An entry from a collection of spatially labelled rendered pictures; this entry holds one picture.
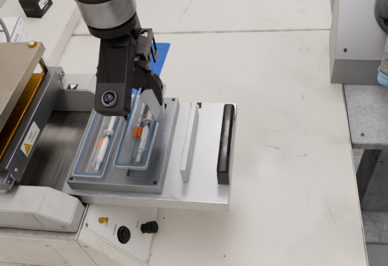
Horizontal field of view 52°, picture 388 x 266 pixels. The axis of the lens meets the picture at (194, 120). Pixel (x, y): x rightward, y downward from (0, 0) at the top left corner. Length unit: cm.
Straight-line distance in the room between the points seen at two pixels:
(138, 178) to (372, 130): 60
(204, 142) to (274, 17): 71
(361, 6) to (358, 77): 18
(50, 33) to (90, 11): 90
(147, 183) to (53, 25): 90
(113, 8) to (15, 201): 38
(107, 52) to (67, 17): 91
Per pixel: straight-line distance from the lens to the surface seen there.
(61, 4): 156
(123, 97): 55
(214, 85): 114
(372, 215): 179
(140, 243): 87
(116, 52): 57
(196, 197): 68
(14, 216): 75
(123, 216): 84
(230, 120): 71
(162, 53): 127
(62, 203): 73
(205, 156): 72
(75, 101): 90
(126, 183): 69
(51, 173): 84
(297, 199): 92
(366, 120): 108
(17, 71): 79
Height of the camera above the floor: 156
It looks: 50 degrees down
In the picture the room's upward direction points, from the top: 11 degrees counter-clockwise
